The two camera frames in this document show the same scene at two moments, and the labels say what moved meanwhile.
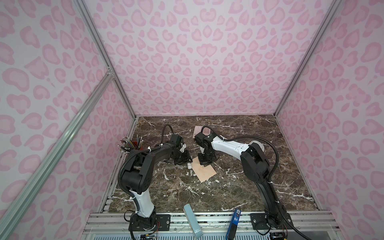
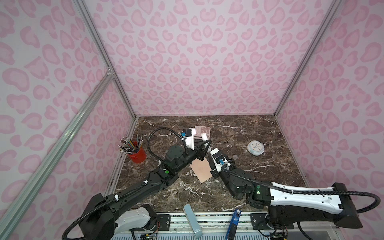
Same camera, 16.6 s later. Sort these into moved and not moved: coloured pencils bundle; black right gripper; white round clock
Moved: black right gripper
Not moved: white round clock; coloured pencils bundle
